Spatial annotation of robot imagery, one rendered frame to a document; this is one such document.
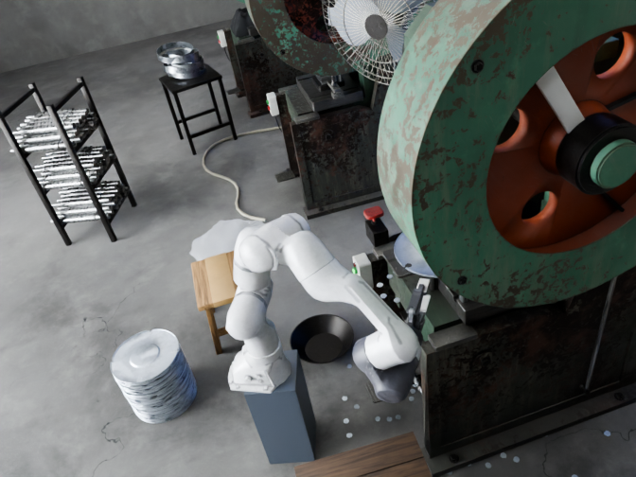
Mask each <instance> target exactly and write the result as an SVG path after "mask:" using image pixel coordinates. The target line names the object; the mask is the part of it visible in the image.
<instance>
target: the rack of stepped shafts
mask: <svg viewBox="0 0 636 477"><path fill-rule="evenodd" d="M77 81H78V83H77V84H76V85H75V86H74V87H73V88H72V89H71V90H70V91H69V92H68V93H67V94H66V95H65V96H63V97H62V98H61V99H60V100H59V101H58V102H57V103H56V104H55V105H54V104H48V105H47V106H45V104H44V101H43V99H42V97H41V95H40V93H39V91H38V88H37V86H36V84H35V82H31V83H30V84H28V87H29V90H27V91H26V92H25V93H24V94H23V95H21V96H20V97H19V98H18V99H16V100H15V101H14V102H13V103H11V104H10V105H9V106H8V108H6V109H5V110H4V111H3V112H2V113H1V111H0V127H1V129H2V131H3V132H4V134H5V136H6V138H7V140H8V141H9V143H10V145H11V147H12V149H10V152H15V154H16V156H17V158H18V159H19V161H20V163H21V165H22V167H23V168H24V170H25V172H26V175H27V176H28V178H29V180H30V182H31V183H32V184H33V186H34V188H35V190H36V192H37V194H38V195H39V197H40V199H41V201H42V203H43V204H44V207H45V209H46V211H47V212H48V214H49V216H50V218H51V220H50V221H51V223H53V222H54V224H55V226H56V228H57V229H58V231H59V233H60V235H61V237H62V239H63V241H64V243H65V245H66V246H70V245H71V244H72V241H71V239H70V238H69V237H68V235H67V233H66V231H65V229H64V227H65V226H66V224H67V223H74V222H85V221H97V220H101V221H102V223H103V225H104V227H105V230H106V232H107V234H108V236H109V238H110V240H111V242H116V240H117V238H116V235H115V232H114V230H113V228H112V226H111V222H112V220H113V219H114V217H115V215H116V213H117V212H118V210H119V208H120V207H121V205H122V204H123V203H124V201H125V200H126V198H127V196H128V199H129V201H130V203H131V205H132V207H136V206H137V203H136V201H135V198H134V196H133V193H132V191H131V188H130V186H129V184H128V181H127V179H126V177H125V174H124V172H123V170H122V167H121V166H120V164H119V161H118V159H117V157H116V154H115V151H114V148H113V146H112V143H111V141H110V139H109V136H108V134H107V133H106V130H105V128H104V126H103V123H102V121H101V119H100V116H99V114H98V112H97V108H96V105H95V103H94V101H93V99H92V97H91V95H90V92H89V90H88V88H87V85H86V83H85V81H84V78H83V76H81V77H77ZM79 89H81V91H82V93H83V95H84V97H85V100H86V102H87V104H88V107H89V109H90V111H91V113H89V109H88V108H81V109H74V108H71V109H63V110H60V108H61V107H62V106H63V105H64V104H65V103H66V102H67V101H68V100H69V99H70V98H71V97H72V96H73V95H74V94H75V93H76V92H77V91H78V90H79ZM31 95H33V96H34V98H35V100H36V102H37V104H38V106H39V108H40V110H41V111H40V112H39V113H36V114H35V115H27V116H26V119H25V123H20V126H21V127H17V130H18V131H12V130H11V129H10V127H9V125H8V123H7V121H6V119H5V117H6V116H7V115H9V114H10V113H11V112H12V111H13V110H14V109H16V108H17V107H18V106H19V105H20V104H22V103H23V102H24V101H25V100H26V99H27V98H29V97H30V96H31ZM96 129H98V130H99V132H100V135H101V137H102V139H103V142H104V144H105V146H106V147H105V146H97V147H92V146H87V147H83V146H82V145H83V144H84V143H85V142H86V141H87V140H88V138H89V137H90V136H91V135H92V134H93V132H94V131H95V130H96ZM15 134H20V135H15ZM14 135H15V136H14ZM18 143H23V144H18ZM76 143H77V144H76ZM106 149H107V150H106ZM48 150H54V151H52V152H47V153H46V156H42V159H43V160H44V163H43V164H40V165H35V169H33V170H32V168H31V166H30V164H29V162H28V160H27V158H28V156H29V155H30V154H31V153H32V152H39V151H48ZM112 164H114V166H115V170H116V172H117V174H118V176H119V179H120V181H121V183H122V184H121V183H120V182H119V181H110V182H107V181H101V180H102V178H103V177H104V175H105V174H106V173H107V171H108V170H109V168H110V167H111V166H112ZM34 172H42V173H41V174H42V177H36V175H35V173H34ZM43 180H44V181H43ZM59 188H62V189H63V190H60V191H59V194H61V197H62V199H58V200H57V203H53V204H51V203H50V201H49V200H48V198H47V196H46V194H47V193H48V192H49V190H50V189H59ZM67 193H68V194H67ZM54 206H57V207H58V210H61V211H55V210H54V208H53V207H54Z"/></svg>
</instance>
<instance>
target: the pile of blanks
mask: <svg viewBox="0 0 636 477"><path fill-rule="evenodd" d="M178 344H179V341H178ZM177 351H178V354H177V357H176V359H175V360H174V362H173V363H172V365H171V366H170V367H169V368H168V369H167V370H166V371H165V372H164V373H162V374H161V375H159V376H158V377H156V378H154V379H152V380H148V381H145V382H141V383H140V381H139V382H138V383H135V384H130V383H124V382H121V381H119V380H117V379H116V378H115V381H116V382H117V384H118V385H119V387H120V388H121V390H122V393H123V394H124V396H125V397H126V398H127V400H128V401H129V402H130V404H131V405H132V408H133V410H134V412H135V413H136V415H137V416H138V417H139V418H140V419H142V420H143V421H146V422H149V423H164V422H167V420H168V421H170V420H172V419H174V418H176V417H177V416H179V415H181V414H182V413H183V412H184V411H186V410H187V408H188V407H189V406H190V405H191V403H192V402H193V400H194V398H195V397H196V394H197V386H196V385H197V382H196V380H195V378H194V376H193V373H192V371H191V368H190V366H189V363H188V361H187V360H186V356H185V354H184V352H183V350H182V348H181V346H180V344H179V349H177Z"/></svg>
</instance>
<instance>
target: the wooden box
mask: <svg viewBox="0 0 636 477"><path fill-rule="evenodd" d="M294 471H295V476H296V477H432V474H431V472H430V470H429V467H428V465H427V463H426V460H425V458H424V456H423V453H422V451H421V448H420V447H419V445H418V442H417V440H416V438H415V434H414V432H410V433H405V434H402V435H398V436H395V437H392V438H388V439H385V440H382V441H379V442H376V443H373V444H369V445H366V446H362V447H359V448H356V449H353V450H348V451H344V452H341V453H338V454H334V455H331V456H328V457H325V458H322V459H318V460H315V461H312V462H308V463H306V464H303V465H299V466H296V467H294Z"/></svg>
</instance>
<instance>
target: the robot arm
mask: <svg viewBox="0 0 636 477"><path fill-rule="evenodd" d="M278 264H283V265H288V266H289V267H290V269H291V271H292V272H293V273H294V275H295V276H296V278H297V279H298V281H299V282H300V281H301V284H302V285H303V287H304V288H305V290H306V291H307V292H308V293H309V294H310V295H311V296H312V297H313V298H315V299H317V300H320V301H322V302H345V303H348V304H352V305H354V306H356V307H358V308H359V309H360V310H361V311H362V313H363V314H364V315H365V316H366V317H367V318H368V319H369V320H370V321H371V323H372V324H373V325H374V326H375V327H376V328H377V329H378V331H377V332H375V333H372V334H370V335H368V336H365V337H363V338H361V339H359V340H358V341H357V342H356V343H355V345H354V347H353V353H352V355H353V360H354V362H355V364H356V365H357V366H358V367H359V368H360V369H361V370H362V371H363V372H364V373H365V375H366V376H367V377H368V378H369V379H370V381H371V383H372V384H373V386H374V390H375V393H376V396H377V398H379V399H380V400H383V401H385V402H389V403H399V402H401V401H403V400H404V399H405V398H406V397H407V396H408V395H409V392H410V389H411V387H412V384H413V381H414V379H415V370H416V369H417V367H418V362H419V359H420V355H421V352H422V350H421V344H422V341H423V335H422V333H421V331H422V328H423V326H424V323H425V319H424V317H425V313H424V312H426V311H427V307H428V305H429V302H430V299H431V296H430V295H428V294H426V291H427V289H428V286H429V283H430V279H426V278H419V281H418V284H417V287H416V289H414V291H413V294H412V297H411V300H410V303H409V306H408V308H407V310H406V313H408V316H407V319H406V320H405V323H404V322H403V321H402V320H401V319H400V318H399V317H398V316H397V315H396V314H395V313H394V312H393V311H392V310H391V309H390V308H389V307H388V306H387V305H386V303H385V302H384V301H383V300H382V299H381V298H380V297H379V296H378V295H377V294H376V293H375V292H374V291H373V290H372V288H371V287H370V286H369V285H368V284H367V283H366V282H365V281H364V280H363V279H362V278H361V277H360V276H359V275H357V274H352V273H351V272H350V271H349V270H347V269H346V268H345V267H344V266H342V265H341V264H340V263H339V261H338V260H337V259H336V258H335V257H334V256H333V254H332V253H331V252H330V251H329V250H328V248H327V247H326V245H325V244H324V243H323V242H322V241H321V240H320V239H319V238H317V237H316V236H315V235H314V234H313V233H312V232H311V231H310V228H309V224H308V223H307V222H306V220H305V219H304V218H303V217H302V216H300V215H298V214H296V213H290V214H286V215H282V217H281V218H278V219H276V220H273V221H270V222H268V223H266V224H264V225H263V226H261V227H258V226H253V227H246V228H244V229H243V230H242V231H240V232H239V235H238V238H237V242H236V246H235V253H234V281H235V283H236V284H237V285H238V288H237V291H236V295H235V298H234V300H233V302H232V304H231V307H230V309H229V310H228V312H227V319H226V330H227V331H228V333H229V334H230V335H231V336H232V337H233V338H235V339H237V340H241V341H244V342H245V345H244V346H243V347H242V350H241V351H240V352H239V353H238V354H237V355H236V357H235V360H234V361H233V362H232V365H231V366H230V370H229V375H228V382H229V385H230V389H231V390H236V391H247V392H258V393H269V394H270V393H271V392H272V391H273V390H274V389H275V388H276V387H277V386H279V385H280V384H282V383H283V382H284V381H285V380H286V379H287V378H288V376H289V375H290V374H291V363H290V362H289V360H288V359H287V358H286V357H285V355H284V352H283V347H282V344H281V342H280V339H279V337H278V336H277V332H276V329H275V326H274V322H272V321H271V320H269V319H267V318H266V311H267V308H268V306H269V303H270V301H271V298H272V294H273V286H274V283H273V281H272V279H271V271H274V270H277V265H278Z"/></svg>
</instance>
